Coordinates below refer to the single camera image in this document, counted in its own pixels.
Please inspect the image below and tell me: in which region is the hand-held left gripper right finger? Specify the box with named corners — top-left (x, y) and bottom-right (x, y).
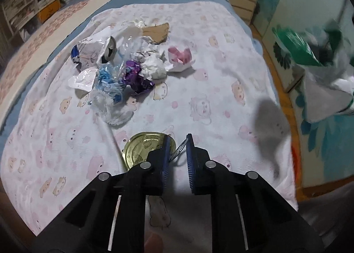
top-left (185, 133), bottom-right (325, 253)

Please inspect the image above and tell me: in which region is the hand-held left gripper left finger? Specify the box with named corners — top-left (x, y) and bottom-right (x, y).
top-left (33, 135), bottom-right (170, 253)

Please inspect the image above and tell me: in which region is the gold can lid with ring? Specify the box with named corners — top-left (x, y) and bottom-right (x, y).
top-left (122, 131), bottom-right (190, 172)

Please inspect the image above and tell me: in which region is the torn brown cardboard piece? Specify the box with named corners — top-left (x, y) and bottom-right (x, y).
top-left (142, 22), bottom-right (170, 45)

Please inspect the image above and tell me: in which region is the crushed blue drink can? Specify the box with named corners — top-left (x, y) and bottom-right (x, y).
top-left (71, 35), bottom-right (118, 72)

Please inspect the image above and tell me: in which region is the person's left hand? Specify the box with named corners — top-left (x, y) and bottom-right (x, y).
top-left (145, 232), bottom-right (164, 253)

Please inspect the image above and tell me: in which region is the pink printed white blanket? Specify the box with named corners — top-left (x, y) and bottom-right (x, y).
top-left (1, 2), bottom-right (299, 245)

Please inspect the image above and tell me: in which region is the crumpled clear plastic bag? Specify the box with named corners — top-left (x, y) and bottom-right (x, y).
top-left (91, 90), bottom-right (134, 127)

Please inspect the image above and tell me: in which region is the purple foil wrapper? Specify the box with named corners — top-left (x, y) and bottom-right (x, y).
top-left (121, 60), bottom-right (156, 95)

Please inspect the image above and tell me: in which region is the pink white carton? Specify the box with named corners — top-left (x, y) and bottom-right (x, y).
top-left (167, 46), bottom-right (196, 72)

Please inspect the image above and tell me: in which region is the flat white pouch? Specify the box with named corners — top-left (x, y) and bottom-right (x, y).
top-left (68, 68), bottom-right (98, 92)

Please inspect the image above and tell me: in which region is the white plastic film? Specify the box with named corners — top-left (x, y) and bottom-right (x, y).
top-left (115, 17), bottom-right (148, 58)

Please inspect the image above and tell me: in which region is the floral sliding wardrobe door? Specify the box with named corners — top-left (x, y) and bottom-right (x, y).
top-left (251, 0), bottom-right (354, 188)

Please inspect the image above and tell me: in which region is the green white plastic bag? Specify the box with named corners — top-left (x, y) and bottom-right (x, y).
top-left (271, 20), bottom-right (354, 124)

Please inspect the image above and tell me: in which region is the beige printed cloth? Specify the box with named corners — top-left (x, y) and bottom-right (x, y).
top-left (0, 0), bottom-right (117, 127)

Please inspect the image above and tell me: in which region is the orange storage box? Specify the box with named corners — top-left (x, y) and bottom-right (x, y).
top-left (38, 0), bottom-right (61, 23)

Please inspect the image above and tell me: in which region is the white bookshelf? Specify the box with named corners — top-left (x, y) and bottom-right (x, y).
top-left (1, 0), bottom-right (76, 46)

